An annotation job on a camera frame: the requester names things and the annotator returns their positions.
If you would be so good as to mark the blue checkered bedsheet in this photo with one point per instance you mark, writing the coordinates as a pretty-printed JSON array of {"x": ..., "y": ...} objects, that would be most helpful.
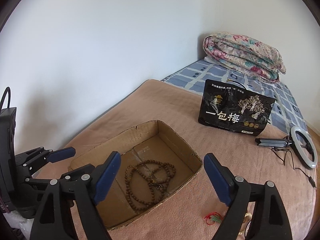
[{"x": 285, "y": 112}]

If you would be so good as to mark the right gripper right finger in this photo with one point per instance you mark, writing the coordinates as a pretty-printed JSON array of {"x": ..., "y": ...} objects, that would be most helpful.
[{"x": 269, "y": 219}]

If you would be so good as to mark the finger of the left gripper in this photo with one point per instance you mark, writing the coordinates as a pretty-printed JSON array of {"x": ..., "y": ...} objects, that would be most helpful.
[{"x": 40, "y": 156}]

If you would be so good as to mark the brown cardboard box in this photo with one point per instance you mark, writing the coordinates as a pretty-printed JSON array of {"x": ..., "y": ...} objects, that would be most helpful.
[{"x": 155, "y": 163}]

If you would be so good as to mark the red strap wristwatch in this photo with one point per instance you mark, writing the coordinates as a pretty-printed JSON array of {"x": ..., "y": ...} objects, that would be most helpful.
[{"x": 245, "y": 224}]

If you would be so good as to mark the floral folded quilt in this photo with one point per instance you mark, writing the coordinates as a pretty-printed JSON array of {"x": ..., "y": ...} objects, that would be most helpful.
[{"x": 245, "y": 55}]

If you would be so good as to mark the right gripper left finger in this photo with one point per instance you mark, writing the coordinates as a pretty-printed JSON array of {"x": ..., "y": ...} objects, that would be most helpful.
[{"x": 86, "y": 187}]

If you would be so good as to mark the pink blanket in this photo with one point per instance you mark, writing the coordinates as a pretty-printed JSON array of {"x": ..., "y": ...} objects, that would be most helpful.
[{"x": 182, "y": 215}]

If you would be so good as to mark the black snack bag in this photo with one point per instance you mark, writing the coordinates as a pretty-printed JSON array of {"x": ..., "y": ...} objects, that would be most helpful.
[{"x": 235, "y": 109}]

